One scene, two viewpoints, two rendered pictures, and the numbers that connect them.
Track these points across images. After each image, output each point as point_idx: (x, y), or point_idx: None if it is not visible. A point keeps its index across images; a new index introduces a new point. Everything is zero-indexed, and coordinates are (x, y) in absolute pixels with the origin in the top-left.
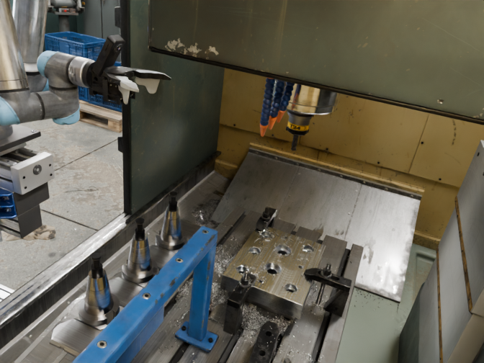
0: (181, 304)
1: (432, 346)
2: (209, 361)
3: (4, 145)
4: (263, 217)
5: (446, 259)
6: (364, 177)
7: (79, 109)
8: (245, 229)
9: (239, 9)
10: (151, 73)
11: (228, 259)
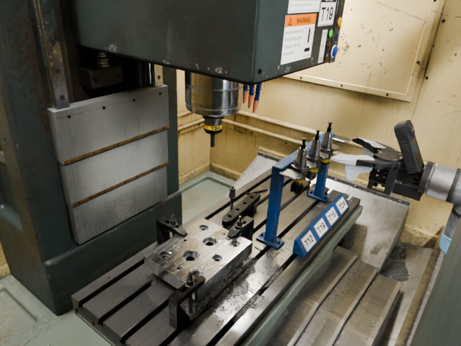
0: (279, 261)
1: (144, 188)
2: (263, 229)
3: None
4: (194, 281)
5: (107, 174)
6: None
7: (442, 235)
8: (197, 337)
9: None
10: (354, 155)
11: (233, 294)
